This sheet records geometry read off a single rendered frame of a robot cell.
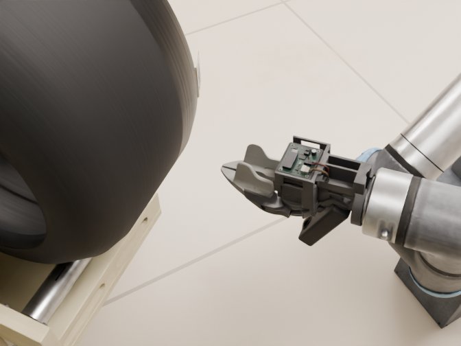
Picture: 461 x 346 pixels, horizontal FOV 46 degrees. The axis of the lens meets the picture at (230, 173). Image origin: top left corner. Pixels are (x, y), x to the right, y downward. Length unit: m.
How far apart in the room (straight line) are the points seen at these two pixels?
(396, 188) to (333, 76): 2.02
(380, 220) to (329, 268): 1.34
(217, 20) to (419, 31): 1.06
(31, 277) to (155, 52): 0.58
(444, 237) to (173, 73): 0.39
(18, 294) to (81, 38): 0.62
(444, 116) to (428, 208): 0.19
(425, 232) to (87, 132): 0.41
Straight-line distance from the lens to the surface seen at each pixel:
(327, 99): 2.56
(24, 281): 1.13
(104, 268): 1.03
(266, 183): 0.73
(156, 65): 0.70
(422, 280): 0.82
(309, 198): 0.70
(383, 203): 0.68
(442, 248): 0.69
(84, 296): 1.01
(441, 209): 0.68
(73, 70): 0.61
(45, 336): 0.91
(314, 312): 1.93
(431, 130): 0.82
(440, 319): 1.99
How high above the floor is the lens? 1.75
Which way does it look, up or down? 52 degrees down
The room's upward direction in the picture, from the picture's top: straight up
